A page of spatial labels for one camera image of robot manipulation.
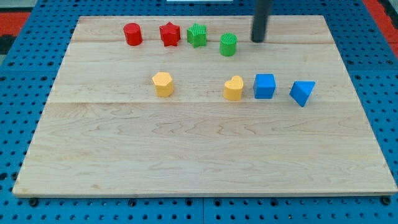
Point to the yellow heart block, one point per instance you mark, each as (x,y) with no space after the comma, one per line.
(233,88)

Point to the blue cube block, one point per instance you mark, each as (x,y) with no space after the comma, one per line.
(264,86)

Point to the light wooden board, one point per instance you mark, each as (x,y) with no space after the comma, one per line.
(104,132)

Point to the yellow hexagon block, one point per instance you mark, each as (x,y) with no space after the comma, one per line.
(163,83)

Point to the green cylinder block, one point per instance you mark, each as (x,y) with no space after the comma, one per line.
(228,43)

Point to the green star block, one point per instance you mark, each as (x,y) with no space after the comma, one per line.
(196,35)

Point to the red star block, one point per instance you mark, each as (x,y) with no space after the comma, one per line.
(170,34)

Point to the blue triangular prism block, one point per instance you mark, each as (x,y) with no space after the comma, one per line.
(301,91)

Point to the red cylinder block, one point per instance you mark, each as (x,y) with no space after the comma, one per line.
(133,35)

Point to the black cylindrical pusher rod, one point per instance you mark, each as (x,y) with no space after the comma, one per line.
(262,10)

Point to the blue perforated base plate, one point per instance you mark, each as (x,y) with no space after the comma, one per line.
(29,69)

